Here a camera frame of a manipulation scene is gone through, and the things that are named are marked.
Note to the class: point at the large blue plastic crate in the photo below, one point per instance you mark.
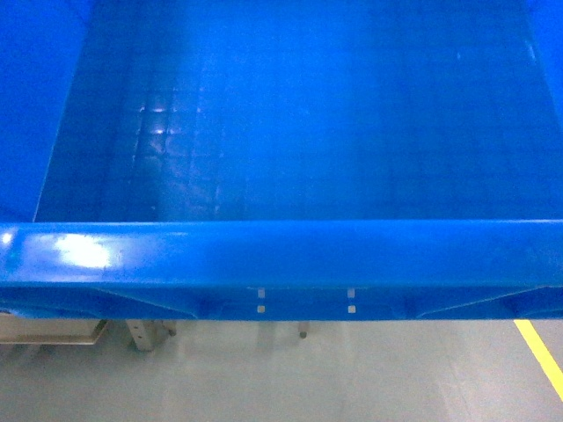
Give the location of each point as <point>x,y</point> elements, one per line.
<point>280,160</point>

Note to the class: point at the steel flow rack shelf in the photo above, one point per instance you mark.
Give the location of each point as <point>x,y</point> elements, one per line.
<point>146,334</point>

